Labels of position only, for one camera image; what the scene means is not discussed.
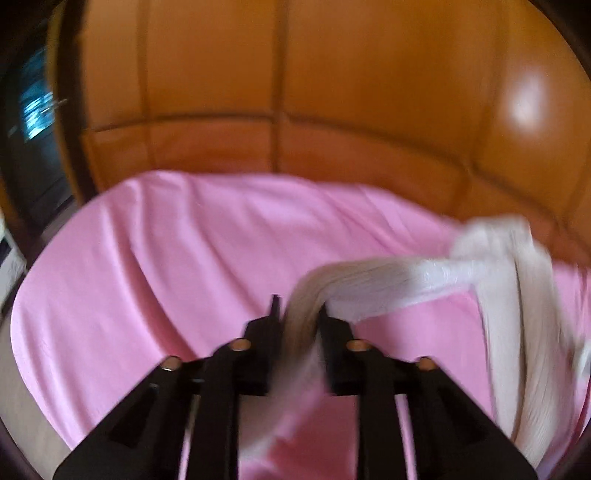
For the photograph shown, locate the white knitted sweater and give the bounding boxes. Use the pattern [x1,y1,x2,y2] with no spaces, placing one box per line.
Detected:
[237,216,591,469]

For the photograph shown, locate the pink bed sheet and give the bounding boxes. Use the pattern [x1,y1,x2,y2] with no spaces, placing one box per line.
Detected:
[8,170,591,480]

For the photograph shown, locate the white appliance at left edge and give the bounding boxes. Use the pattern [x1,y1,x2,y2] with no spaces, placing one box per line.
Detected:
[0,220,27,317]

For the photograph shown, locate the dark door with window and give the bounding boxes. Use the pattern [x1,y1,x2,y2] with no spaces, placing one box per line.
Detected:
[0,45,77,232]

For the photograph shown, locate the wooden wardrobe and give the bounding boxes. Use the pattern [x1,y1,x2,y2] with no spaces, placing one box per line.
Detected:
[47,1,590,265]

